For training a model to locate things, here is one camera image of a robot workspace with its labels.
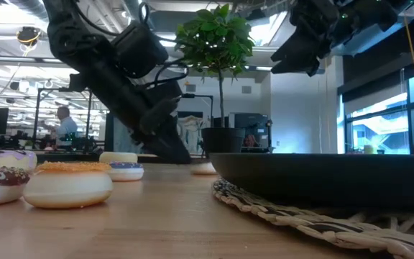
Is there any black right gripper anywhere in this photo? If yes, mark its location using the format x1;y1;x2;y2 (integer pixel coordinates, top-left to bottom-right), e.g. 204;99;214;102
270;0;341;77

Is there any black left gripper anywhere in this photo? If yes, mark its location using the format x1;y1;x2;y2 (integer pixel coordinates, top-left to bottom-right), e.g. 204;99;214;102
48;34;193;165

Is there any plain cream toy donut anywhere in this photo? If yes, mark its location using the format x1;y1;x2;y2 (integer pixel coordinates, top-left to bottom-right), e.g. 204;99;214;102
98;151;139;165

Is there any blue frosted toy donut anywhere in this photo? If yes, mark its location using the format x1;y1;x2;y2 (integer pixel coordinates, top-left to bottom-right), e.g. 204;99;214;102
106;161;145;182

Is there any orange crumb toy donut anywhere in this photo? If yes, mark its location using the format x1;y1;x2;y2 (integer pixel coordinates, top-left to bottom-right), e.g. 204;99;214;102
22;161;114;210

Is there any purple frosted toy donut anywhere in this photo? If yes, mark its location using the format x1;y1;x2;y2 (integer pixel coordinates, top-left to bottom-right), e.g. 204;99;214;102
0;149;38;173

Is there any grey partition panel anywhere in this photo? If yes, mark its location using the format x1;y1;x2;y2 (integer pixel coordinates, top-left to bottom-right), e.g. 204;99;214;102
104;113;136;154

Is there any black plant pot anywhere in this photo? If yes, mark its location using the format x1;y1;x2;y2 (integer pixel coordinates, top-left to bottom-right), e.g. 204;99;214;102
201;127;247;159

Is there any black equipment cabinet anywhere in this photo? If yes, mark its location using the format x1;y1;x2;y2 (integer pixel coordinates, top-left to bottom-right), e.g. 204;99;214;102
228;112;270;149

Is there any person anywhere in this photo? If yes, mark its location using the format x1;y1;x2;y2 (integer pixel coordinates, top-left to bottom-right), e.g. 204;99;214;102
243;134;261;148
47;106;78;148

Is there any small green-leaved tree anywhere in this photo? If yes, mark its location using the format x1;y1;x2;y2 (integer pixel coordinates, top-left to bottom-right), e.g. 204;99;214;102
174;2;255;129

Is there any black framed window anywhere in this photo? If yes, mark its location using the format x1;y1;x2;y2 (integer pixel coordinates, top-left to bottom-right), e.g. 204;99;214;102
338;66;414;155

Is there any round serving plate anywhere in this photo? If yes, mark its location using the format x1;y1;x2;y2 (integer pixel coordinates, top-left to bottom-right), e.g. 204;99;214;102
208;153;414;209

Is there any long linear ceiling light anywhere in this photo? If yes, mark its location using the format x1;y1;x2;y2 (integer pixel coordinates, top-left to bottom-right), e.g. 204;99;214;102
0;55;272;72

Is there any woven straw placemat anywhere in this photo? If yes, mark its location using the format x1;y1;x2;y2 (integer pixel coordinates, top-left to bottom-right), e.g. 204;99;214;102
212;178;414;259

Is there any black metal rig frame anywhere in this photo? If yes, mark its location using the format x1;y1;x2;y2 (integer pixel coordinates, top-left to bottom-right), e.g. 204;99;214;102
181;93;214;127
32;87;93;150

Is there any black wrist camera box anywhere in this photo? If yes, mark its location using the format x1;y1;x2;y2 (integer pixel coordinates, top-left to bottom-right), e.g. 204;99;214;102
111;21;170;79

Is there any black ceiling cable reel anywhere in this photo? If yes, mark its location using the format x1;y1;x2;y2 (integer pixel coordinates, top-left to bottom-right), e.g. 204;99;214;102
15;25;42;46

